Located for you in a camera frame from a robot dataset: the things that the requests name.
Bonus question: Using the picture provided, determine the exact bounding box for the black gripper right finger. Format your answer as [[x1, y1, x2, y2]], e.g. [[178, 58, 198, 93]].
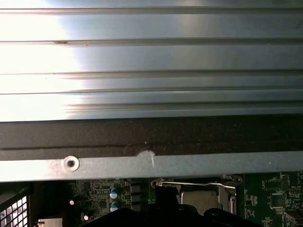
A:
[[166, 186, 257, 227]]

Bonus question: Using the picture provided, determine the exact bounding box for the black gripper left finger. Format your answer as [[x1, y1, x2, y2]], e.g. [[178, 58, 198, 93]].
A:
[[87, 186, 168, 227]]

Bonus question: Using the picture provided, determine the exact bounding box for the silver square CPU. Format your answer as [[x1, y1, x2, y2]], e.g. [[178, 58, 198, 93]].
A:
[[181, 190, 218, 211]]

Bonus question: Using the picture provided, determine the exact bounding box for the thin wire locking lever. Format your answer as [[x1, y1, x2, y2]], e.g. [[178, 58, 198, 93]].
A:
[[151, 177, 239, 189]]

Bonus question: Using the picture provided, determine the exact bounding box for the metal socket cover frame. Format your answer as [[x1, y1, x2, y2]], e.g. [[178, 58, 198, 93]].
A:
[[178, 183, 238, 214]]

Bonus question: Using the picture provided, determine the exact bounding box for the CPU socket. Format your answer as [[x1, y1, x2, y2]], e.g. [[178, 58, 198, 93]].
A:
[[151, 174, 244, 215]]

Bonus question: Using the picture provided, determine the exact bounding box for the black open PC case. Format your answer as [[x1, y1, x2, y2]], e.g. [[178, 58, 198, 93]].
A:
[[0, 114, 303, 227]]

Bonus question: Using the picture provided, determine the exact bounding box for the green motherboard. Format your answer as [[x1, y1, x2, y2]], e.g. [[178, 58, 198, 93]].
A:
[[30, 170, 303, 227]]

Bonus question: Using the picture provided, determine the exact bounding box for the silver rear port block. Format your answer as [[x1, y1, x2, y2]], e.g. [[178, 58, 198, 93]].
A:
[[37, 218, 62, 227]]

